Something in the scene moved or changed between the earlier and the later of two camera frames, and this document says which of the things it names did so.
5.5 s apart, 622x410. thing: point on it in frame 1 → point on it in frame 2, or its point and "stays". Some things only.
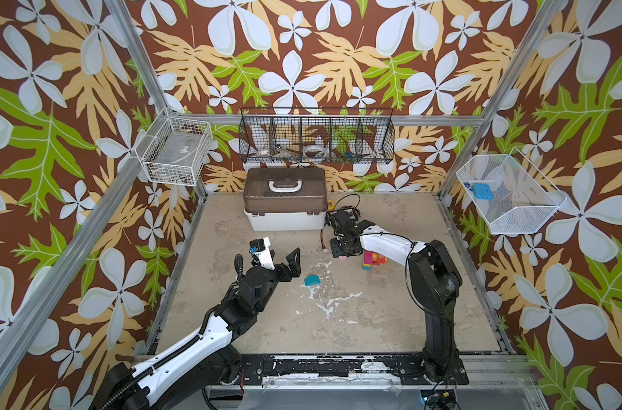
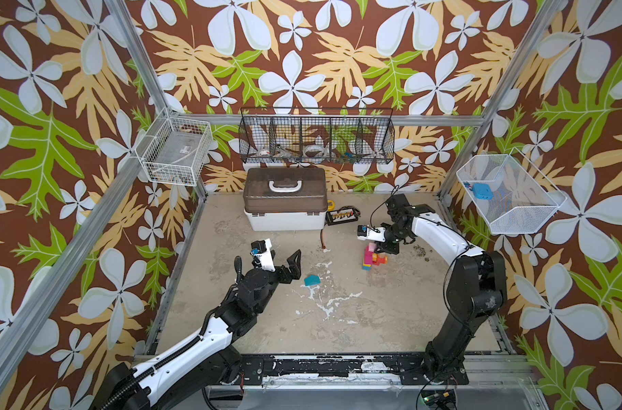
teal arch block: [312, 279] stays
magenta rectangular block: [367, 257] stays
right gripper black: [343, 245] → [389, 239]
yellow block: [378, 259] stays
